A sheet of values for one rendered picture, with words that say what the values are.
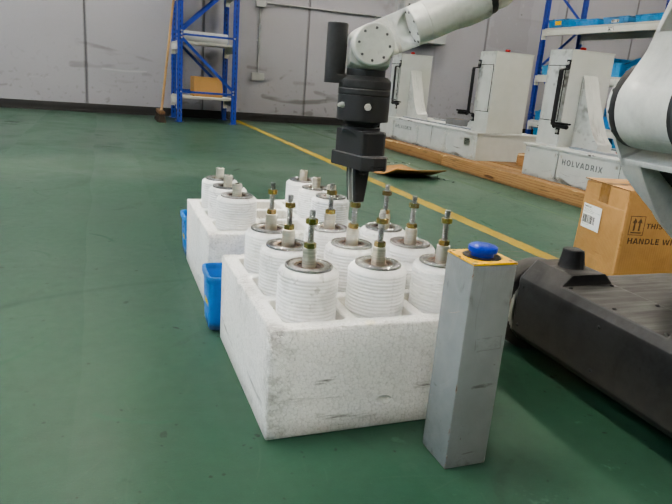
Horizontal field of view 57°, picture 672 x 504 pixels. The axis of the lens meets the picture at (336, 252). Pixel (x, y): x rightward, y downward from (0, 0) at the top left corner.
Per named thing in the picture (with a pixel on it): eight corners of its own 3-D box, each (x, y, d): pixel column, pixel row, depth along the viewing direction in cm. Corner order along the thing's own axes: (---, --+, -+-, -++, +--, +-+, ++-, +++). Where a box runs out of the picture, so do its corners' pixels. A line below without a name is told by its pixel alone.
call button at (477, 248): (485, 254, 88) (487, 240, 87) (501, 262, 84) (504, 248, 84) (461, 255, 86) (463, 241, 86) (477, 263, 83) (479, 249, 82)
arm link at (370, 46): (384, 97, 108) (391, 29, 105) (397, 99, 98) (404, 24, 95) (320, 92, 107) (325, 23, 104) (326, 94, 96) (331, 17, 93)
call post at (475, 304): (460, 437, 98) (489, 250, 90) (485, 462, 92) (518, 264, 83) (421, 443, 95) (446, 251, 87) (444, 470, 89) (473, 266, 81)
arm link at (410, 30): (352, 72, 107) (423, 42, 107) (360, 72, 99) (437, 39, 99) (338, 36, 106) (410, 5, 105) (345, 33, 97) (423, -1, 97)
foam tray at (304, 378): (389, 325, 141) (397, 250, 136) (484, 411, 106) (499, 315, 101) (219, 337, 127) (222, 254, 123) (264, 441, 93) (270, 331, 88)
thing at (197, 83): (218, 96, 673) (219, 77, 668) (222, 98, 650) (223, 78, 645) (189, 94, 662) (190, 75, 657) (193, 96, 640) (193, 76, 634)
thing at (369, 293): (407, 370, 104) (419, 269, 99) (363, 383, 98) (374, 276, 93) (371, 349, 111) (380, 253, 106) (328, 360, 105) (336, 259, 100)
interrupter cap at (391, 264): (410, 269, 99) (411, 265, 99) (375, 275, 95) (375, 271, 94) (380, 257, 105) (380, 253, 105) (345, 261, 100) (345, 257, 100)
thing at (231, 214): (249, 262, 156) (252, 192, 151) (258, 274, 147) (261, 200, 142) (211, 263, 152) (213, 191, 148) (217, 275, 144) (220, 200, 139)
